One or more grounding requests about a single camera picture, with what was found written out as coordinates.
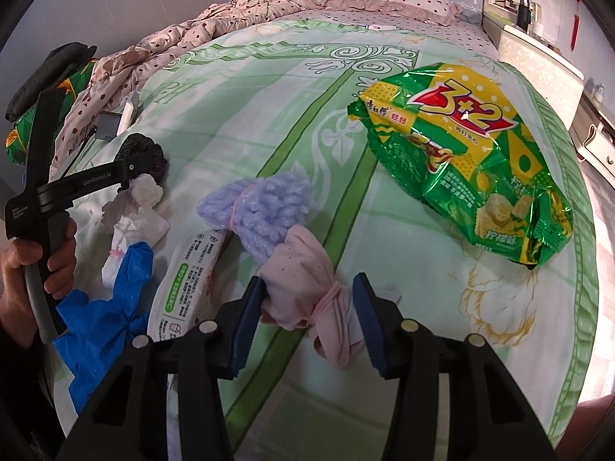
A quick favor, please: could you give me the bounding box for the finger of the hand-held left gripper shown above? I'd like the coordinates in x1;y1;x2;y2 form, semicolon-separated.
115;158;151;189

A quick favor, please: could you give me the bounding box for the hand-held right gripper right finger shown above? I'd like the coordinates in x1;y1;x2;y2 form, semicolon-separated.
352;272;562;461

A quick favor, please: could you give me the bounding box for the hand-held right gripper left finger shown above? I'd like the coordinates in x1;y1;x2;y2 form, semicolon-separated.
57;277;268;461

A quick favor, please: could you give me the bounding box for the white tissue bundle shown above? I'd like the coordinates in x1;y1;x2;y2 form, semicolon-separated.
102;175;171;294

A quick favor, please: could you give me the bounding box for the black bundle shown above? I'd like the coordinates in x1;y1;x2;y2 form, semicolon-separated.
118;133;170;181

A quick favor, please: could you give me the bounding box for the pink cloth bundle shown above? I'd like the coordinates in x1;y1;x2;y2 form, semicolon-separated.
258;225;371;368

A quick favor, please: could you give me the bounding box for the purple foam bundle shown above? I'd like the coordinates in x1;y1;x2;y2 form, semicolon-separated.
197;169;315;266

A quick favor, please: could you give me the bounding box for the blue knotted cloth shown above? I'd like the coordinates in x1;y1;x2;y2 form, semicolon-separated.
52;241;155;416

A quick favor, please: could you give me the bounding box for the green yellow snack bag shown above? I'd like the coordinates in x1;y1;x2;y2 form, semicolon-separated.
348;62;575;270

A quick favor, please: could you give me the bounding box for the person's left forearm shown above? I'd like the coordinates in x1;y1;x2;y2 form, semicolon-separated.
0;336;61;443

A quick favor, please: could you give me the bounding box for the person's left hand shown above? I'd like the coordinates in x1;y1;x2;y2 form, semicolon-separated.
0;216;78;347

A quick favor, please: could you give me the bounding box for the grey flat device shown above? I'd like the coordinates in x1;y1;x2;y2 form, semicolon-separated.
96;111;123;141

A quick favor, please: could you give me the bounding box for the white slim stick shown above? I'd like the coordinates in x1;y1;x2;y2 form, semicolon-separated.
120;96;140;130

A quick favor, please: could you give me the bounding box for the white plastic packet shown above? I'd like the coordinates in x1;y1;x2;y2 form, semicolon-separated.
146;229;232;347

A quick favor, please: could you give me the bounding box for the green orange printed blanket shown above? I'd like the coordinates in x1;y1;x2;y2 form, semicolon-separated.
5;60;97;164

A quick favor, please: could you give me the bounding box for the black cloth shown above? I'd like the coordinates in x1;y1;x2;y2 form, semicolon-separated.
5;42;99;123

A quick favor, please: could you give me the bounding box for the pink polka dot quilt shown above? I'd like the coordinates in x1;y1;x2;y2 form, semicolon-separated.
50;0;332;188

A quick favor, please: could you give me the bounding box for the green floral bedspread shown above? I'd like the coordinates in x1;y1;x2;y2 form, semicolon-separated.
48;12;606;461

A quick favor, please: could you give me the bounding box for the white long TV cabinet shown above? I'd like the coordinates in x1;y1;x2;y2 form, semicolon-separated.
569;91;615;178

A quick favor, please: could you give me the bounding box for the cream nightstand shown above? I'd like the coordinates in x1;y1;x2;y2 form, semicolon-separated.
480;12;587;130

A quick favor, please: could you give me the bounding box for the framed picture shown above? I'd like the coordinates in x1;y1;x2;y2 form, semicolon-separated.
483;0;541;25

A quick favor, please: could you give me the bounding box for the small red hanging ornament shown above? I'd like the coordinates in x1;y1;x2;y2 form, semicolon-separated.
569;0;584;53

